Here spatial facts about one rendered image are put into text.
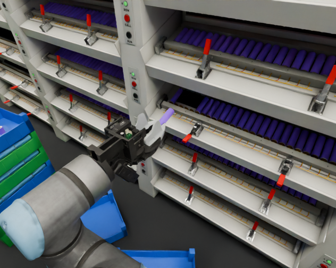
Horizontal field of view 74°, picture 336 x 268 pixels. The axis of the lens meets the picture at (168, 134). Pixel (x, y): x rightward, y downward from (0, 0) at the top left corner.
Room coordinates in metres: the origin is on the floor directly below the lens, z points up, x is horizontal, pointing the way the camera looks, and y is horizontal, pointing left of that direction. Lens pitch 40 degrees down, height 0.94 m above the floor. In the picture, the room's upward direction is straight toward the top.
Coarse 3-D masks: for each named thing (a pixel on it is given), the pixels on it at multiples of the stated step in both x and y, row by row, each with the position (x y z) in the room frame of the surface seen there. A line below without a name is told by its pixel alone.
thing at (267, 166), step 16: (160, 96) 0.68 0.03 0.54; (208, 96) 0.67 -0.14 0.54; (160, 112) 0.64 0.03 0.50; (256, 112) 0.58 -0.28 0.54; (176, 128) 0.57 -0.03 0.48; (304, 128) 0.50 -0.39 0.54; (208, 144) 0.49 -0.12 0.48; (224, 144) 0.48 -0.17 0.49; (240, 144) 0.48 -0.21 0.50; (240, 160) 0.44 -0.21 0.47; (256, 160) 0.42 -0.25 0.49; (272, 160) 0.42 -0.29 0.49; (272, 176) 0.39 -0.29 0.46; (288, 176) 0.37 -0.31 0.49; (304, 176) 0.36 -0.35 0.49; (304, 192) 0.34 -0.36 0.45; (320, 192) 0.32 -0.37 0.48
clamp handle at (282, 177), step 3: (285, 165) 0.38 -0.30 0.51; (288, 165) 0.38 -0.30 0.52; (285, 168) 0.37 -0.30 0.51; (282, 171) 0.36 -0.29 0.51; (285, 171) 0.36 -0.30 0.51; (282, 174) 0.35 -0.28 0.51; (279, 177) 0.34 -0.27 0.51; (282, 177) 0.34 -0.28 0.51; (279, 180) 0.33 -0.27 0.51; (282, 180) 0.33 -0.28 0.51; (276, 183) 0.33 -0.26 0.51; (279, 183) 0.33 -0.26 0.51; (282, 183) 0.33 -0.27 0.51
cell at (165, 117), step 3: (171, 108) 0.50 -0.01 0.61; (168, 111) 0.49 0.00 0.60; (171, 111) 0.49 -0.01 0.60; (165, 114) 0.48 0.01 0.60; (168, 114) 0.48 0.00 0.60; (171, 114) 0.49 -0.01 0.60; (162, 117) 0.47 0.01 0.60; (165, 117) 0.47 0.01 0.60; (168, 117) 0.48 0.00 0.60; (159, 120) 0.46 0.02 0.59; (162, 120) 0.46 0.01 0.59; (165, 120) 0.47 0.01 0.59; (162, 123) 0.46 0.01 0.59
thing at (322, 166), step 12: (168, 108) 0.64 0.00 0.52; (180, 108) 0.62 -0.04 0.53; (204, 120) 0.56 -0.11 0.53; (228, 132) 0.51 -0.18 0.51; (240, 132) 0.49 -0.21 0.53; (264, 144) 0.45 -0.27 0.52; (276, 144) 0.44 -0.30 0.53; (276, 156) 0.42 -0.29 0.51; (288, 156) 0.41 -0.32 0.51; (300, 156) 0.40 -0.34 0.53; (300, 168) 0.38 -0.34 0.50; (324, 168) 0.36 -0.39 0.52
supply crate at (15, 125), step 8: (0, 112) 0.74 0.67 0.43; (8, 112) 0.71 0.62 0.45; (0, 120) 0.72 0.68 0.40; (8, 120) 0.72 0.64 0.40; (16, 120) 0.69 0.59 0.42; (24, 120) 0.64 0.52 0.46; (8, 128) 0.67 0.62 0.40; (16, 128) 0.61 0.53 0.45; (24, 128) 0.63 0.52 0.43; (32, 128) 0.66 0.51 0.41; (0, 136) 0.56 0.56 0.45; (8, 136) 0.58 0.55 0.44; (16, 136) 0.60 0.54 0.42; (24, 136) 0.62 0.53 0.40; (0, 144) 0.55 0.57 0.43; (8, 144) 0.57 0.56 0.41; (0, 152) 0.54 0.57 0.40
